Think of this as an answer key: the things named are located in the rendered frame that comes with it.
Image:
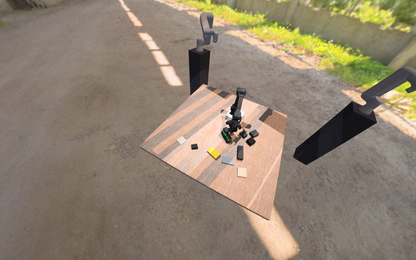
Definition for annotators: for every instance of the yellow rectangular block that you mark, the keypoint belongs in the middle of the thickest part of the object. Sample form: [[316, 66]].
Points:
[[214, 153]]

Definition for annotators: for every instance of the white flat square pad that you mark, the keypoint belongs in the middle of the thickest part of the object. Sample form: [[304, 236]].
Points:
[[181, 140]]

